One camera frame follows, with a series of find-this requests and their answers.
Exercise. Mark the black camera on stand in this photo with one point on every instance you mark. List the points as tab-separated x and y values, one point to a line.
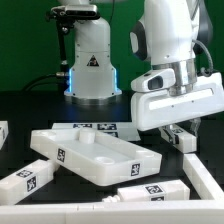
65	17

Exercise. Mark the white L-shaped fence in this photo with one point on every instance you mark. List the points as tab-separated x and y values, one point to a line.
208	209

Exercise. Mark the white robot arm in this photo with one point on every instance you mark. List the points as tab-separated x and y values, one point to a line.
171	91

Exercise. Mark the white desk tabletop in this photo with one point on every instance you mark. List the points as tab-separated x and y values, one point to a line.
98	157

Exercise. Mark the white marker base plate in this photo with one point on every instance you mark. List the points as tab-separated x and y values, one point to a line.
123	130

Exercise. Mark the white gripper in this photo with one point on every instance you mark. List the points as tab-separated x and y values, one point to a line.
159	109

